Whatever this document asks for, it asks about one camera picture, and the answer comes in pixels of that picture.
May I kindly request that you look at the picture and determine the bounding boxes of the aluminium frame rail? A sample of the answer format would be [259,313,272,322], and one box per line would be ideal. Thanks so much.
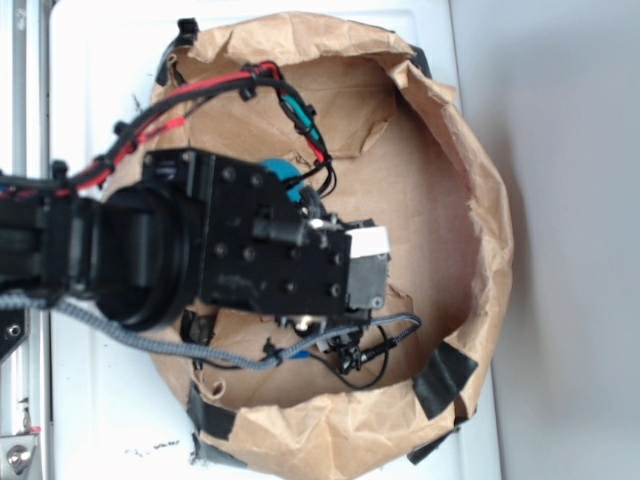
[1,1,52,479]

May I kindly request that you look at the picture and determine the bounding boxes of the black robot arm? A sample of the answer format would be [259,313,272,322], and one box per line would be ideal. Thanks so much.
[1,149,390,331]

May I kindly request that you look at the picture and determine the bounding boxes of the brown paper bag bin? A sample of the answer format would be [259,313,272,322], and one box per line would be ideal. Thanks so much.
[151,12,513,479]

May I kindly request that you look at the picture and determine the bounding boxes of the blue dimpled ball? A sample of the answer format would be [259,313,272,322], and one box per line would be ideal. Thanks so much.
[260,158,303,203]

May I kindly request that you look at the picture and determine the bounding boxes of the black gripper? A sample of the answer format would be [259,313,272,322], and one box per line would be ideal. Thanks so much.
[199,157,390,327]

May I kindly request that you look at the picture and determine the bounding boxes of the red and black wire bundle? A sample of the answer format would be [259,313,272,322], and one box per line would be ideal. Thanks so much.
[0,60,337,200]

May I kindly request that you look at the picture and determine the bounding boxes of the thin black sensor wire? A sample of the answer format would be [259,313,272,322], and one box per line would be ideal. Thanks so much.
[259,324,404,392]

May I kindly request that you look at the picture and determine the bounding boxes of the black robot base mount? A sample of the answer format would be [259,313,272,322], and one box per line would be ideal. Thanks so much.
[0,308,29,362]

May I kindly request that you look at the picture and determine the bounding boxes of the grey braided cable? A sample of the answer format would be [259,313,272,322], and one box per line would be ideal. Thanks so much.
[0,291,423,372]

